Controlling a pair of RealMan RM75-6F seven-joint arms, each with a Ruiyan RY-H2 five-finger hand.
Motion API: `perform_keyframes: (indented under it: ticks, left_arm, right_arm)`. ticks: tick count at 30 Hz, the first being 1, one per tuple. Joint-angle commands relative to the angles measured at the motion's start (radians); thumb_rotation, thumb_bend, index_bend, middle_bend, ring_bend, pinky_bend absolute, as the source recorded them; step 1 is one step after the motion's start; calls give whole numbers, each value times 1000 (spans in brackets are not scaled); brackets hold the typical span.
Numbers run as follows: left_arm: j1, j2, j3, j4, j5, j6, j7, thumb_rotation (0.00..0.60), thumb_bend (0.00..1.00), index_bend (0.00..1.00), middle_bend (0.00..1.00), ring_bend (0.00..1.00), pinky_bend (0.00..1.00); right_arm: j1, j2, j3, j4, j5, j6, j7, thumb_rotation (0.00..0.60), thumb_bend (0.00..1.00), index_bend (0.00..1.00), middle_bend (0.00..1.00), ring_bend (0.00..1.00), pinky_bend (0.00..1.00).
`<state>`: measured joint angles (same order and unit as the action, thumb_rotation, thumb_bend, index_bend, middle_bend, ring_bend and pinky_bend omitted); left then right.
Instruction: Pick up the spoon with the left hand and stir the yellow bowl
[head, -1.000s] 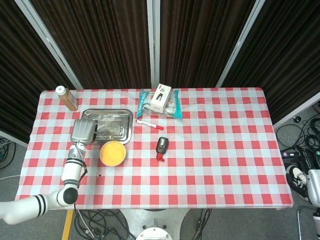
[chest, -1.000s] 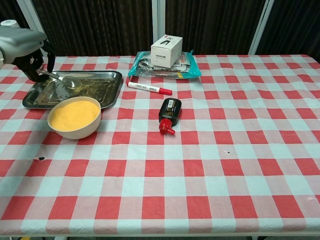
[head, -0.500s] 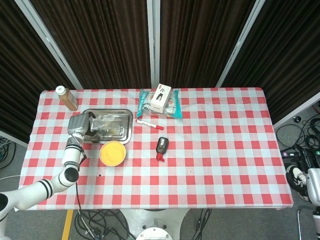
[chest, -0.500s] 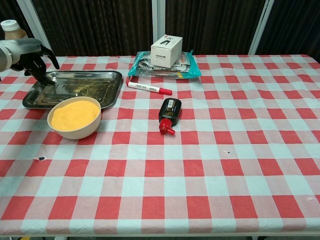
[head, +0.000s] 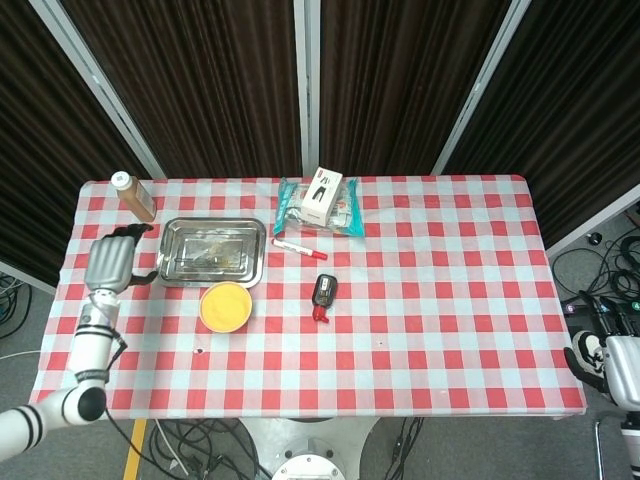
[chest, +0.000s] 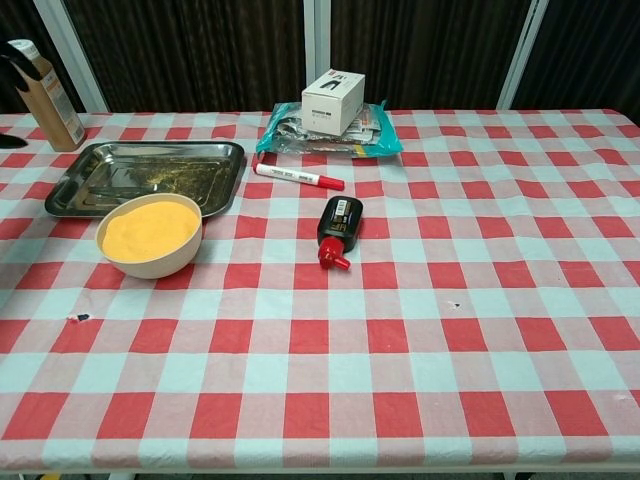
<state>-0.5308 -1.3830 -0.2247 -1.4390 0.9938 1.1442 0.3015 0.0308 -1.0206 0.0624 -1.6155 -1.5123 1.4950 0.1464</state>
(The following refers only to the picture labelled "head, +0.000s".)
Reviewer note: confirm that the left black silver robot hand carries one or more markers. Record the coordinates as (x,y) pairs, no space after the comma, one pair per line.
(107,265)

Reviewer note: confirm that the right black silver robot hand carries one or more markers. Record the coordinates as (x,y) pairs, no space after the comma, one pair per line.
(622,370)

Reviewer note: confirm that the grey round robot base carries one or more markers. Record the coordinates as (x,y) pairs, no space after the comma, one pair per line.
(310,450)

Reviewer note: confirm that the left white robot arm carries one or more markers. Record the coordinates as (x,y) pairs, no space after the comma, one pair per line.
(90,350)

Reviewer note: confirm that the rectangular stainless steel tray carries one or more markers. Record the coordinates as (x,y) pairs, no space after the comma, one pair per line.
(210,252)

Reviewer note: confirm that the beige bowl with orange powder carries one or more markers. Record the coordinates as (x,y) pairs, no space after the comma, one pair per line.
(226,307)

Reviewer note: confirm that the black power strip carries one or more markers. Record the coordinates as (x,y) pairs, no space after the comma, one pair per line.
(600,306)

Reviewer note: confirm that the brown juice bottle white cap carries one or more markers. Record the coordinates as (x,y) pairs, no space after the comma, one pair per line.
(137,200)

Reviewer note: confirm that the dark corrugated partition panel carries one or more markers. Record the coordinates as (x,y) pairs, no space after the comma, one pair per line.
(575,125)
(210,85)
(40,175)
(400,85)

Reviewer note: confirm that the white marker red cap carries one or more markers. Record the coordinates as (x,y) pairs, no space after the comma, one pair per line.
(297,248)

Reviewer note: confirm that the red white checkered tablecloth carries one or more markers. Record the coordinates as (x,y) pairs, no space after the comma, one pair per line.
(425,325)

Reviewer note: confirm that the black ink bottle red cap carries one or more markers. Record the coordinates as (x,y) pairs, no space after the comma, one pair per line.
(325,292)

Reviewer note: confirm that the white cardboard box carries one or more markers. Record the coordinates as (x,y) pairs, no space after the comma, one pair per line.
(320,197)

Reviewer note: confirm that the teal snack packet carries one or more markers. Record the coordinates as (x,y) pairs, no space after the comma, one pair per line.
(352,220)

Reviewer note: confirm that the white partition frame post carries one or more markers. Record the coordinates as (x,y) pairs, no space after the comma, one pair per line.
(480,85)
(307,85)
(100,85)

